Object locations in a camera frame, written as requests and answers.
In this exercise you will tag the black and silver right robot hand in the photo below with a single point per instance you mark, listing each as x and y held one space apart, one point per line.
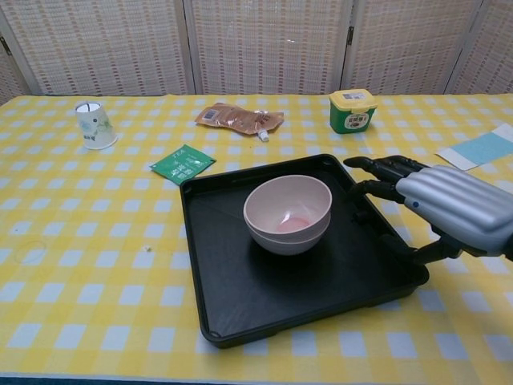
461 204

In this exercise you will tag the beige bowl with pink stain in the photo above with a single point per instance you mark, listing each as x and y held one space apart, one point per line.
280 200

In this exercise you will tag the plain beige bowl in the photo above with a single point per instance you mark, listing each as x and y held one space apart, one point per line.
280 246

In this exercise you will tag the black square plastic tray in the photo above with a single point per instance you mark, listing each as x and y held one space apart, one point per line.
240 293

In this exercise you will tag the white and blue card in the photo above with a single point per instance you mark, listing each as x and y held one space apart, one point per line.
477 148

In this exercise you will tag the green tub with yellow lid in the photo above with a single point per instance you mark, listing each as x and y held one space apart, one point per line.
352 114

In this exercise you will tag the woven folding screen panel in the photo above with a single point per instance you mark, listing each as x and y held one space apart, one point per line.
108 44
489 60
413 44
268 44
10 80

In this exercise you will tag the black screen hinge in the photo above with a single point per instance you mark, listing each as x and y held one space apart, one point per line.
350 35
4 45

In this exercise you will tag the brown spouted sauce pouch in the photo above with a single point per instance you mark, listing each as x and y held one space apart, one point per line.
236 118

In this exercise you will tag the green tea packet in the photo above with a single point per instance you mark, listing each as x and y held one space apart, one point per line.
182 164

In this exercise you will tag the white paper cup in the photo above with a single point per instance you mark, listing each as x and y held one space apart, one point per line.
94 126

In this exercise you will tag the yellow white checked tablecloth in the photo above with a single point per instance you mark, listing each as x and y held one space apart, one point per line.
80 280

